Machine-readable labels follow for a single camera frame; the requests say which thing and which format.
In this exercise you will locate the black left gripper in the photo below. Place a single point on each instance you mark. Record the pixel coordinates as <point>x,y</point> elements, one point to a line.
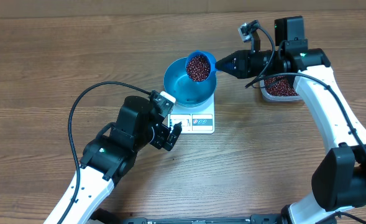
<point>163,131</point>

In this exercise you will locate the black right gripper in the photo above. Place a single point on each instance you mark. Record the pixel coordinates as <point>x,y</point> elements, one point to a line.
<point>245,64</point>

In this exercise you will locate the white digital kitchen scale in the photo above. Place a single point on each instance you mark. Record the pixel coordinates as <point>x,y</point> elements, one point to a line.
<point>194,120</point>

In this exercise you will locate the blue plastic measuring scoop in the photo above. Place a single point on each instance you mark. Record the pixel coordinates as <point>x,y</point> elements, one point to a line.
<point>211,59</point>

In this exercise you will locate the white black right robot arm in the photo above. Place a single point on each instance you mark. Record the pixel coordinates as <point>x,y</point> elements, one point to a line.
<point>339,182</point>

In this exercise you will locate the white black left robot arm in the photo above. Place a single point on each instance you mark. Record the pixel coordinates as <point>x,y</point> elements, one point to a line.
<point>112,154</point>

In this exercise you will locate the teal metal bowl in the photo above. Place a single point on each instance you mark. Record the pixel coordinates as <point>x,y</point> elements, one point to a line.
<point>187,93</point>

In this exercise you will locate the red adzuki beans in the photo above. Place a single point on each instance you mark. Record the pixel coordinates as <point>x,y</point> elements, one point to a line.
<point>279,86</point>

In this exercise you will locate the clear plastic container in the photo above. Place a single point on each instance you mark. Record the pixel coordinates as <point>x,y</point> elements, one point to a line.
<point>276,99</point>

